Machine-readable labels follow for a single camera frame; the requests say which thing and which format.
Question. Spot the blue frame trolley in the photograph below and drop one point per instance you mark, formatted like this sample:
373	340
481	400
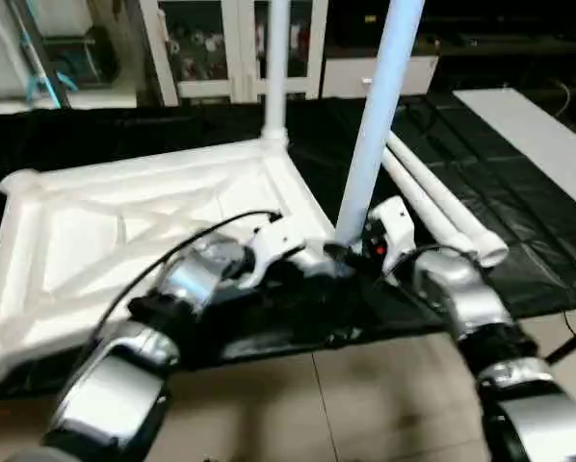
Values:
57	58

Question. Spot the white plastic table leg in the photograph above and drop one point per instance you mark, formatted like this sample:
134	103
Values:
423	197
452	207
275	67
379	106

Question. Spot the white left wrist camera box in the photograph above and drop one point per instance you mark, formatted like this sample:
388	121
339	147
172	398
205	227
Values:
274	248

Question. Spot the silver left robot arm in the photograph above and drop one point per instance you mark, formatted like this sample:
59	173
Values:
144	337

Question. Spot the white plastic table top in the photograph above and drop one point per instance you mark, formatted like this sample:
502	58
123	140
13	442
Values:
86	241

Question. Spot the white drawer unit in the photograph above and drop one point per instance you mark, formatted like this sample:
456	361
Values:
379	75

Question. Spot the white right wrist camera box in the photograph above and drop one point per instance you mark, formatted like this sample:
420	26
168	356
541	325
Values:
396	236

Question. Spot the white glass door cabinet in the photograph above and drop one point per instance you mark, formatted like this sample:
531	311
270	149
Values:
221	48

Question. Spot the white drawer cabinet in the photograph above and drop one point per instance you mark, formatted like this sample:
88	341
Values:
500	29

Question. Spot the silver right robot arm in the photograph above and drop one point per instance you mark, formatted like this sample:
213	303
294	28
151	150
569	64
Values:
481	318

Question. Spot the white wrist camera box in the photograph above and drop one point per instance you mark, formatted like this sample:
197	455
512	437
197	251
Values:
396	236
274	248

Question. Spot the black work mat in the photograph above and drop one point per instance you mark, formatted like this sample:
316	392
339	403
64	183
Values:
519	212

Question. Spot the black metal stand leg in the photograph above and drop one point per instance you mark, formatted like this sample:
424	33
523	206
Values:
572	343

